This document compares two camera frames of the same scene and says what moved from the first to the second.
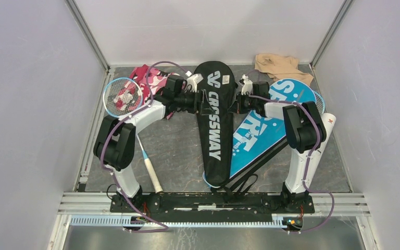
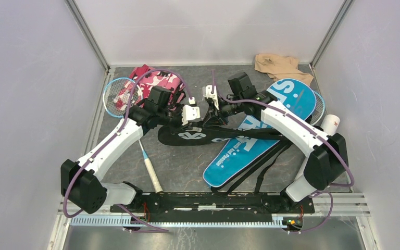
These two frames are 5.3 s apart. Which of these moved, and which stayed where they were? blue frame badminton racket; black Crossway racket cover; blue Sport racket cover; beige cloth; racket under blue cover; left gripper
Moved: left gripper; black Crossway racket cover
Stayed: beige cloth; racket under blue cover; blue frame badminton racket; blue Sport racket cover
